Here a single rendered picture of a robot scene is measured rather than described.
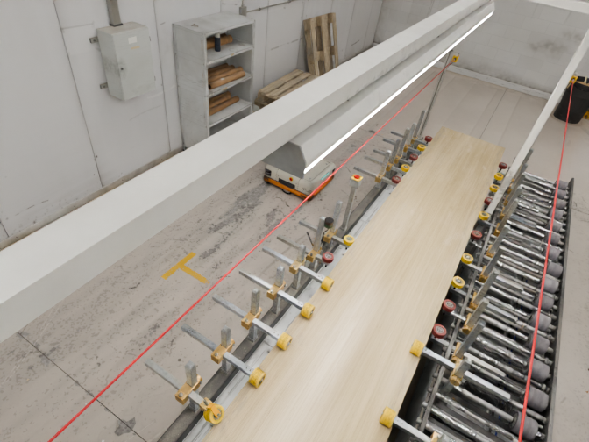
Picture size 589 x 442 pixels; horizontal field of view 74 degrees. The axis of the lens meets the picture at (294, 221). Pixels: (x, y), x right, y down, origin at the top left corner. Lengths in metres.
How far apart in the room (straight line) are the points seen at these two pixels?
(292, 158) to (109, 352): 2.73
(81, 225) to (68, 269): 0.06
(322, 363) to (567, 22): 8.47
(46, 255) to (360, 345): 1.97
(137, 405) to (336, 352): 1.51
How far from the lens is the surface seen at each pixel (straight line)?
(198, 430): 2.35
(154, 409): 3.11
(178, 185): 0.60
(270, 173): 4.68
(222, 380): 2.36
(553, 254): 3.70
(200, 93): 4.76
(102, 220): 0.56
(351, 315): 2.43
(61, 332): 3.61
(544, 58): 9.77
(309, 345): 2.26
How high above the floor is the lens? 2.82
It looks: 41 degrees down
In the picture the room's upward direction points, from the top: 8 degrees clockwise
